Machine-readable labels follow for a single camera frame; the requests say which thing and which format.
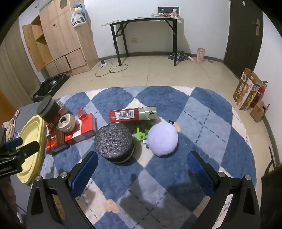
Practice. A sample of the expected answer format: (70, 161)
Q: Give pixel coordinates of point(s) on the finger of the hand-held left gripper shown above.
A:
(28, 148)
(13, 143)

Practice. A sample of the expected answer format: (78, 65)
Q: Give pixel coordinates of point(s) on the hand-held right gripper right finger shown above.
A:
(200, 174)

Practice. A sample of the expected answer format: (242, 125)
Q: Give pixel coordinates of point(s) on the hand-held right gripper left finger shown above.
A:
(84, 170)

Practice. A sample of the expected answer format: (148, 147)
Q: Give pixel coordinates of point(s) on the yellow plastic basin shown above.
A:
(33, 132)

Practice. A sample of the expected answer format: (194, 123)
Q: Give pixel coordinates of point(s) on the dark red box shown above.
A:
(55, 143)

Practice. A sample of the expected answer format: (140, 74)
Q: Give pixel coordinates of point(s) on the wide black foam disc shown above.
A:
(114, 143)

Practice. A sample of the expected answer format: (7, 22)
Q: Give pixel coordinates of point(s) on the narrow black foam cylinder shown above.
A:
(47, 109)

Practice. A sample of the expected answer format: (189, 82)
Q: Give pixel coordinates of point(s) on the round cream tin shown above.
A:
(66, 123)

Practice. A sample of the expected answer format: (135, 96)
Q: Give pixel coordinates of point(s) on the lilac plush ball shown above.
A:
(163, 138)

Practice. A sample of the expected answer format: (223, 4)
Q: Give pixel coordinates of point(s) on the clear jar red cap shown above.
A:
(82, 114)

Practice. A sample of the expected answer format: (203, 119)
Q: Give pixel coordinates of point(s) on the green plastic clip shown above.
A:
(140, 134)

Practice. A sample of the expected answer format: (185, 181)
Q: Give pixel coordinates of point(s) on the long red carton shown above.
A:
(132, 114)

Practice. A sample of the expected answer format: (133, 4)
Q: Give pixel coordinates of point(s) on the beige clothing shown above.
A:
(10, 130)

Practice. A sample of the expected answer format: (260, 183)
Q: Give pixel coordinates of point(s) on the black open case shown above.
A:
(50, 84)

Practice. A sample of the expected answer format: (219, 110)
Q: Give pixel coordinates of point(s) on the pale curtain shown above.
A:
(15, 72)

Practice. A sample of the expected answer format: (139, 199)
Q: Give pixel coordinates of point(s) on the black bag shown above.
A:
(272, 198)

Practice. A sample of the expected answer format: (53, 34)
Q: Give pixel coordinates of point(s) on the small brown cardboard box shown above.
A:
(259, 112)

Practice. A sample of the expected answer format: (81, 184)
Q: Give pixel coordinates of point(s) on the blue checkered blanket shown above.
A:
(154, 99)

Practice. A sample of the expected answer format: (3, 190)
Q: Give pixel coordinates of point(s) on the printed cardboard box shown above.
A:
(245, 90)

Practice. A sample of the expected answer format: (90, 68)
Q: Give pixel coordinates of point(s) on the red fire extinguisher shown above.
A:
(260, 93)

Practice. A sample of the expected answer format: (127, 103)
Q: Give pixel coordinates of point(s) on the white power strip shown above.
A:
(103, 63)

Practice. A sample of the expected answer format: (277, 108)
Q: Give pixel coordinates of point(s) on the wooden wardrobe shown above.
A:
(61, 39)

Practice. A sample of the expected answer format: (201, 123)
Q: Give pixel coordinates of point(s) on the pink plastic bag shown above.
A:
(200, 55)

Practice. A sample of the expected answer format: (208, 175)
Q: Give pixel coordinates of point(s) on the plaid cloth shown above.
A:
(179, 56)

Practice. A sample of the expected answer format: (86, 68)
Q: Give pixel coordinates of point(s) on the white plastic bag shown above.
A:
(78, 19)

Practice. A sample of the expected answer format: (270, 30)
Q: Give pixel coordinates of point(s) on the dark brown door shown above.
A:
(242, 37)

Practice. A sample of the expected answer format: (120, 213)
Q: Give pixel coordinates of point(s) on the black folding table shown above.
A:
(145, 20)

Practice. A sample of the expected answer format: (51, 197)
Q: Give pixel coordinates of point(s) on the pink packet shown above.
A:
(170, 14)

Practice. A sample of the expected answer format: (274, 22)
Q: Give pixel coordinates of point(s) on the black chair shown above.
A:
(168, 10)

